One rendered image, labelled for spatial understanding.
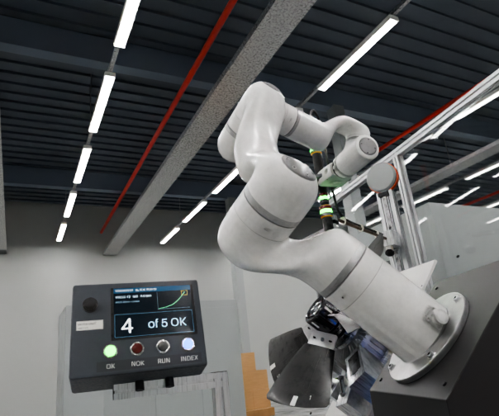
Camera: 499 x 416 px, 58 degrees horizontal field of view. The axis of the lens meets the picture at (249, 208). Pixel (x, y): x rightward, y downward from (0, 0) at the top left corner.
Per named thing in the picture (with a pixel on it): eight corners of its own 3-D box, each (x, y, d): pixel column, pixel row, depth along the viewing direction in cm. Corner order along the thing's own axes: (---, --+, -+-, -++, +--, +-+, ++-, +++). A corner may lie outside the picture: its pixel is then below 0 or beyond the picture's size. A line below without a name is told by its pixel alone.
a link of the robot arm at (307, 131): (285, 97, 141) (358, 136, 153) (278, 140, 135) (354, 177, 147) (302, 83, 134) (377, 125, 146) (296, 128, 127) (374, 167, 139)
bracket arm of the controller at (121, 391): (225, 385, 98) (224, 371, 99) (229, 385, 95) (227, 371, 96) (112, 399, 91) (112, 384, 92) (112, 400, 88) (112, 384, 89)
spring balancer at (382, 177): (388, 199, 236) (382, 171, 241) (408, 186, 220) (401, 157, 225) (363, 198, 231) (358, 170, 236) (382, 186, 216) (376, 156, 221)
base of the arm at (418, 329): (482, 282, 75) (394, 214, 78) (443, 375, 66) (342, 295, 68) (419, 311, 92) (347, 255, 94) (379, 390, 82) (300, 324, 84)
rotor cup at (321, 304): (336, 320, 169) (309, 300, 169) (359, 305, 159) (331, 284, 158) (325, 351, 159) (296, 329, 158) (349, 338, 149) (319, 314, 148)
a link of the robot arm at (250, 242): (360, 263, 73) (246, 174, 75) (297, 331, 81) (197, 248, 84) (370, 236, 83) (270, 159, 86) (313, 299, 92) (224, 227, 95)
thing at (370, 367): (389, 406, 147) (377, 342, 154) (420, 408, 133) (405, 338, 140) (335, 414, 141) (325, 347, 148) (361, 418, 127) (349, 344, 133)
